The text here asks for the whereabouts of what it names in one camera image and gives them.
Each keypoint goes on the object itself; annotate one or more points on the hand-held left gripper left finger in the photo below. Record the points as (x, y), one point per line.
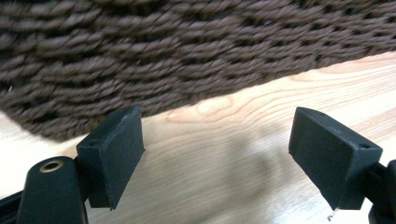
(112, 161)

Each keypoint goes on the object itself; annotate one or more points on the brown woven basket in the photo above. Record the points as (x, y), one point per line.
(155, 56)

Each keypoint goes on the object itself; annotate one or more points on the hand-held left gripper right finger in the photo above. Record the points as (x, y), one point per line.
(330, 158)

